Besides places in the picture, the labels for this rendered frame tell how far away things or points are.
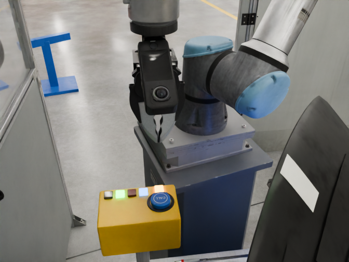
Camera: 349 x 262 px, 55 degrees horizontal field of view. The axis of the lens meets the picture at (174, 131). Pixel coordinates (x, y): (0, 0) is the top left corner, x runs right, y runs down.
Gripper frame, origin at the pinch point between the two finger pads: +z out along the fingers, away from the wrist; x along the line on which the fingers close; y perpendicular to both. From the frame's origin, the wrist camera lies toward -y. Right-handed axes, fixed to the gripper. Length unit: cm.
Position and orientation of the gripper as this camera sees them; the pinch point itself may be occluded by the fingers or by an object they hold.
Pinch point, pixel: (158, 138)
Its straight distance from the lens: 58.9
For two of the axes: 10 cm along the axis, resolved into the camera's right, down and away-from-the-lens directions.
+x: -9.9, 0.7, -1.1
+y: -1.3, -5.5, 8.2
